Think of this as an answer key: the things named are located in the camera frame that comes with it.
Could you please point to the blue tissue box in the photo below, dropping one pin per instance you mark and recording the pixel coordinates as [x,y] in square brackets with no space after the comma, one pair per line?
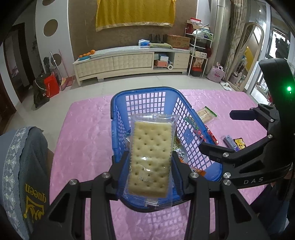
[144,43]

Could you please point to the oranges on blue plate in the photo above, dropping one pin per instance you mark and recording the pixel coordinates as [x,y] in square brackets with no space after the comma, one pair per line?
[86,55]

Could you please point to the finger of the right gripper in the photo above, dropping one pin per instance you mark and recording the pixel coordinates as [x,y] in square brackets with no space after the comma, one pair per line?
[214,152]
[244,115]

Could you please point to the black bag on floor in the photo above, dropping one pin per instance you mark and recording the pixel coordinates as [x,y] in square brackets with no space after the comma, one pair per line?
[39,89]

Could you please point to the blue plastic basket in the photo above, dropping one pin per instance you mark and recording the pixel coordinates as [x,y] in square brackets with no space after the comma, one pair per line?
[190,129]

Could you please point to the green edged cracker pack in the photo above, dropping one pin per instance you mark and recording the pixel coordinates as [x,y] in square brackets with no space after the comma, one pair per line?
[206,114]

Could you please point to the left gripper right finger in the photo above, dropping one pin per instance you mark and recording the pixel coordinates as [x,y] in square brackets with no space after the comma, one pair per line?
[182,175]

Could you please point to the white slippers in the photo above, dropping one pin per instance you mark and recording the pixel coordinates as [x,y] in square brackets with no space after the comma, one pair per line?
[226,86]

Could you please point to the orange chips packet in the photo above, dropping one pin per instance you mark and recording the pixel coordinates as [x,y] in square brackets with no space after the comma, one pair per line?
[193,169]

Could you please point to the standing air conditioner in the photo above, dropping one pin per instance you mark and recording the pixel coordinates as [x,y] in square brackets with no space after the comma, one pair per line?
[219,25]

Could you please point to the pink quilted table cover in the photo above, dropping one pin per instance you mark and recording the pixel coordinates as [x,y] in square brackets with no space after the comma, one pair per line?
[84,150]

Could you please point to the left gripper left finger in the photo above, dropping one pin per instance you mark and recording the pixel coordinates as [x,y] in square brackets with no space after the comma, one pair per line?
[119,172]

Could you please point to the white metal shelf rack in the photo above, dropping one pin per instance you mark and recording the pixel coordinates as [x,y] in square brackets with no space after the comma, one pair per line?
[201,39]

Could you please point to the arched floor mirror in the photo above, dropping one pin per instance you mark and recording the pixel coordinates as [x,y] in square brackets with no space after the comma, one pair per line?
[247,54]

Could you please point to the purple gum pack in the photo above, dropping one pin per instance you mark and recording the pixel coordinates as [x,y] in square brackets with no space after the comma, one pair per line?
[230,143]

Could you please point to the clear cracker pack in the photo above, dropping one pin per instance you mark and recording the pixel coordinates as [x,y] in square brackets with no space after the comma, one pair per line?
[149,186]

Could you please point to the pink tote bag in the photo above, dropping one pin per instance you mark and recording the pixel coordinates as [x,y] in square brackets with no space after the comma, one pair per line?
[216,73]

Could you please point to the cream tv cabinet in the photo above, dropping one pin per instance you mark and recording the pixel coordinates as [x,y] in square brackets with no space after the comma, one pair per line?
[131,60]

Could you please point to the yellow cloth covered television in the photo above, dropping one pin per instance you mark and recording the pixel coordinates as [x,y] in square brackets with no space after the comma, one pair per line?
[116,13]

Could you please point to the green folded cloth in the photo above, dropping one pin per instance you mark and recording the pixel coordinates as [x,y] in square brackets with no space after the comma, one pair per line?
[160,45]

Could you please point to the red shopping bag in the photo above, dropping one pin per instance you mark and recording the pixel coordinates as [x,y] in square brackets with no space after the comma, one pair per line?
[52,87]

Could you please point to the red snack packet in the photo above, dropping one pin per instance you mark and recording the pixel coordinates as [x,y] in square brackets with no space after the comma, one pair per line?
[216,142]

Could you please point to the cardboard box on cabinet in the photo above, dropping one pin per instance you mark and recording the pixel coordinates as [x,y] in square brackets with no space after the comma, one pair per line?
[178,42]

